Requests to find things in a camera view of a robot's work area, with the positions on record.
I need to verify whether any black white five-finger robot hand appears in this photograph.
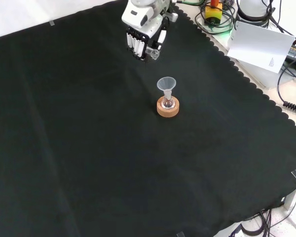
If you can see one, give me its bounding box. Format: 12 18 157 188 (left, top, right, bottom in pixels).
121 0 180 61

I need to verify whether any clear graduated cylinder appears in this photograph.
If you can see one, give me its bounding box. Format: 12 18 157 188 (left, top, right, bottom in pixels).
145 48 161 61

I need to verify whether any clear plastic funnel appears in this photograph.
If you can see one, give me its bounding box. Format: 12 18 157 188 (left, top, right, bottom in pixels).
156 77 178 100

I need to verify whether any yellow stop button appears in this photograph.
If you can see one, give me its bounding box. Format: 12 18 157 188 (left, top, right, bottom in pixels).
203 0 223 27

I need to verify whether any round-bottom glass flask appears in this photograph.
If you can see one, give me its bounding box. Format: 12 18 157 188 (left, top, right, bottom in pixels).
162 90 176 111

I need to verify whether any black cloth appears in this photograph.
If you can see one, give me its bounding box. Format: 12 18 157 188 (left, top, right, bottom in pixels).
0 0 296 237

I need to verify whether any green cable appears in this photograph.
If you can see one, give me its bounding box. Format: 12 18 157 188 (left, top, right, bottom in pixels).
194 0 236 37

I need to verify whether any cork ring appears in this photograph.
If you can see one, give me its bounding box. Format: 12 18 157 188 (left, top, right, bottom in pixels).
156 97 180 118

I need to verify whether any black coiled cable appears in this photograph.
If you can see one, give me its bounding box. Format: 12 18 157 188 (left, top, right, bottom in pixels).
277 63 296 115

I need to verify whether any black cable bundle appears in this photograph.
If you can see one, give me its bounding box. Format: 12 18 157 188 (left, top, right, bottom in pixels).
238 208 291 237

